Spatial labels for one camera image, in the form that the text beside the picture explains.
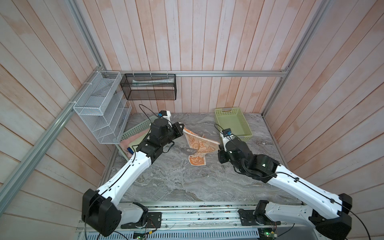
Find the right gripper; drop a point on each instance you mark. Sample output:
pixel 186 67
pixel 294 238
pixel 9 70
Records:
pixel 220 155

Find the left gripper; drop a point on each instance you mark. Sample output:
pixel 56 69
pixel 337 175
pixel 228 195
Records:
pixel 178 131

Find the mint green plastic basket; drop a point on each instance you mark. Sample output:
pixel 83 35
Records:
pixel 135 130

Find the light green yellow towel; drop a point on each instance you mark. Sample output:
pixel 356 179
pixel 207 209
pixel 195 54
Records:
pixel 135 140

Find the yellow-green plastic basket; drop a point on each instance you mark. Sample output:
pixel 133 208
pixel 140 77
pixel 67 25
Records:
pixel 234 119

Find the orange patterned towel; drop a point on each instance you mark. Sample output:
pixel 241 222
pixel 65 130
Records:
pixel 203 146

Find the blue towel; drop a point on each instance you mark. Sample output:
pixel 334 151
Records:
pixel 130 150

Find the pink towel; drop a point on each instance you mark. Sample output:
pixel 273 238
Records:
pixel 122 145

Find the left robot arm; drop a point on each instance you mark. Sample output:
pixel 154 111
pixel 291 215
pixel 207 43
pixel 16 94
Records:
pixel 101 208

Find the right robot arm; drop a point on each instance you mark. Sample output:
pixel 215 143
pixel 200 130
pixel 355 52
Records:
pixel 326 212

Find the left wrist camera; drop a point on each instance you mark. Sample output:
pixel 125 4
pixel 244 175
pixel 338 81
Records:
pixel 165 115

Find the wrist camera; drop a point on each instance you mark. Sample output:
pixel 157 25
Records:
pixel 226 136
pixel 165 115

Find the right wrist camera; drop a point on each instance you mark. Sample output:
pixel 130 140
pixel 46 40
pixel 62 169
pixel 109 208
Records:
pixel 226 136

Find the black wire mesh basket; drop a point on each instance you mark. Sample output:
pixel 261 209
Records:
pixel 149 87

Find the white wire mesh shelf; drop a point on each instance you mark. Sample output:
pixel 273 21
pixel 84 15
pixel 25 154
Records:
pixel 104 109

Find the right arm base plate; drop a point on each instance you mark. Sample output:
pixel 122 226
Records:
pixel 248 218

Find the aluminium rail frame front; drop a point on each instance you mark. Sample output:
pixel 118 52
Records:
pixel 210 221

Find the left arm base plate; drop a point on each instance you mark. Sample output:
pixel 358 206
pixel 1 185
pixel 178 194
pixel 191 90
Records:
pixel 153 220

